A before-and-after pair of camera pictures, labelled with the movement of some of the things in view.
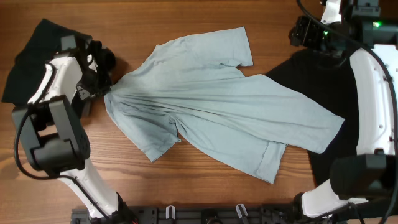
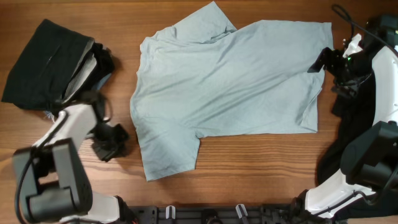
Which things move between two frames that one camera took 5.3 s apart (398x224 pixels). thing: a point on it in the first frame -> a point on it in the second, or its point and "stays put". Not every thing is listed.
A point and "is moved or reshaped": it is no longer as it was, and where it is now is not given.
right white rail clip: [241, 210] stays put
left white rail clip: [170, 212] stays put
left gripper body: [93, 84] -> [109, 142]
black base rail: [198, 215] stays put
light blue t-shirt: [193, 89] is moved or reshaped
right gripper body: [315, 35] -> [348, 72]
